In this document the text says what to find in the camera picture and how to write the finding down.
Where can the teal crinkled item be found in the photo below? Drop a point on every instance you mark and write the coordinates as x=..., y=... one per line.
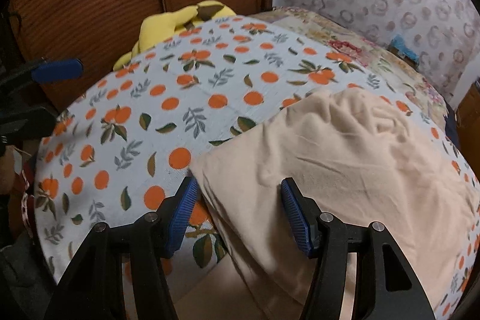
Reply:
x=405, y=48

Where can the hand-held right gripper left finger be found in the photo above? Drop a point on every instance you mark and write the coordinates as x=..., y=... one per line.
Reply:
x=182, y=222

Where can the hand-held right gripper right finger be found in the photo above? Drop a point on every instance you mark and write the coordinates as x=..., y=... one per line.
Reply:
x=298, y=218

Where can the floral patchwork quilt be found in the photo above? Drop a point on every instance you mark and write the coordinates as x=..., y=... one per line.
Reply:
x=337, y=35

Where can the yellow plush toy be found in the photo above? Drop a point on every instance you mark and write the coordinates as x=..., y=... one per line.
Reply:
x=165, y=24

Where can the orange fruit print bedsheet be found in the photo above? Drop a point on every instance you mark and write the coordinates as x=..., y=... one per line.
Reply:
x=150, y=98

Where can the brown wooden cabinet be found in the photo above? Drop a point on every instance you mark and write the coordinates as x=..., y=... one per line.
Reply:
x=470, y=102

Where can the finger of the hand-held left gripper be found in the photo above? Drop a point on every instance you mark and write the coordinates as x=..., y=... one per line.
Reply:
x=56, y=69

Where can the peach printed t-shirt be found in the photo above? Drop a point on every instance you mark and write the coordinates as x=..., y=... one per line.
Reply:
x=337, y=173

